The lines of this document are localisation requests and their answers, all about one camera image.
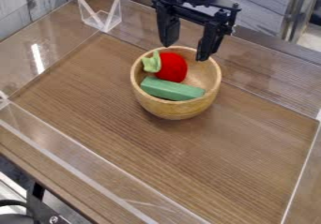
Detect red plush fruit green leaves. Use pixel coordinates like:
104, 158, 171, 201
142, 51, 188, 82

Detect clear acrylic corner bracket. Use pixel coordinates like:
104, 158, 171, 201
76, 0, 122, 33

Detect metal table leg background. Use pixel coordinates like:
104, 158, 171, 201
279, 0, 317, 43

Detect green rectangular block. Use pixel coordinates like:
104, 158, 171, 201
140, 76, 206, 101

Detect black table frame bracket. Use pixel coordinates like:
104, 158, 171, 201
27, 183, 71, 224

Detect wooden bowl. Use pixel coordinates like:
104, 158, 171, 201
130, 46, 222, 120

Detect black cable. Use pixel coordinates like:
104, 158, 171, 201
0, 199, 35, 217

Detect clear acrylic tray wall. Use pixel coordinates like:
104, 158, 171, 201
0, 96, 210, 224

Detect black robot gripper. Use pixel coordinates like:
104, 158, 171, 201
152, 0, 241, 62

